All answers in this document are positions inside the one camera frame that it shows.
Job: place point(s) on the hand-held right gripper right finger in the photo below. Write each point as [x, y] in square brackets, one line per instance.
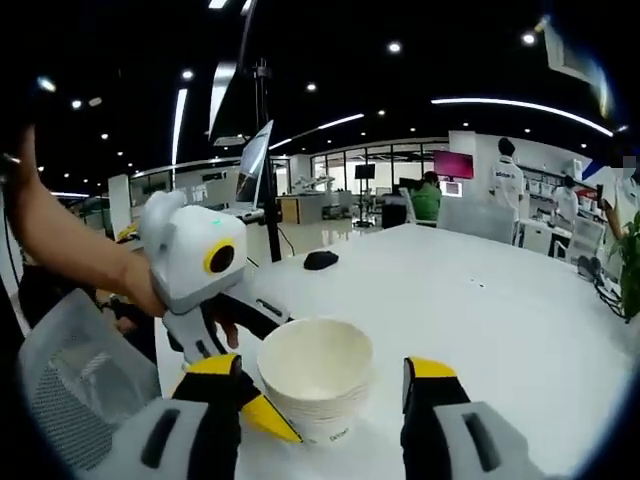
[485, 440]

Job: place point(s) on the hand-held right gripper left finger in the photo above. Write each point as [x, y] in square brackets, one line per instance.
[150, 440]

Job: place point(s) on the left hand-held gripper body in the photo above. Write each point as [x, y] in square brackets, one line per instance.
[185, 250]

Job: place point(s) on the stack of white paper cups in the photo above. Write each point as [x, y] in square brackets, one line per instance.
[315, 360]

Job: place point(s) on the person's left hand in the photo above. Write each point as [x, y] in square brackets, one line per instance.
[230, 335]

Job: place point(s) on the yellow black tool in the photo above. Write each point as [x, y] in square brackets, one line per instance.
[127, 233]

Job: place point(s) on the black computer mouse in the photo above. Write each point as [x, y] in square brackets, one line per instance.
[321, 260]

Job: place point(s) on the black tripod stand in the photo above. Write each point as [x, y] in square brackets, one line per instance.
[272, 225]

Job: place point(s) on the grey mesh office chair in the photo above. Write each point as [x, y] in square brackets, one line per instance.
[75, 360]

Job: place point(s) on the wooden low cabinet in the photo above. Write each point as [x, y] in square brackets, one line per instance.
[289, 210]

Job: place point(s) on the silver laptop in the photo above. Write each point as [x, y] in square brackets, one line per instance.
[255, 160]

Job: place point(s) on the white table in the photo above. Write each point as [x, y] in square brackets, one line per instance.
[475, 325]

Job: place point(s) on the straight ceiling strip light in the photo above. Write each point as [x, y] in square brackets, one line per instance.
[330, 124]
[180, 125]

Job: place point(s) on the grey overhead panel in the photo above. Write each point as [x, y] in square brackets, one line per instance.
[222, 95]

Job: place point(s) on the black monitor on stand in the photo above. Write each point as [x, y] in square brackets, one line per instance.
[365, 171]

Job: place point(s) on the grey rounded object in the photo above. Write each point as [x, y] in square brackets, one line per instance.
[590, 267]

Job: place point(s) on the white mesh office chair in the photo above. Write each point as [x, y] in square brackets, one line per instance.
[582, 237]

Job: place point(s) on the green potted plant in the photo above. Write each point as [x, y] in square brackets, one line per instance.
[630, 260]

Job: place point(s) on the small pink screen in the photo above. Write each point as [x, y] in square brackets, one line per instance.
[452, 188]

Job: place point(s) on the pink monitor screen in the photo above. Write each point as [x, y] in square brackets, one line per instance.
[452, 164]

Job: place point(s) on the curved ceiling strip light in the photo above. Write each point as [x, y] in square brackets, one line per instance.
[525, 105]

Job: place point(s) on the ceiling air conditioner vent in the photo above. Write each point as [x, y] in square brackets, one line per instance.
[575, 55]

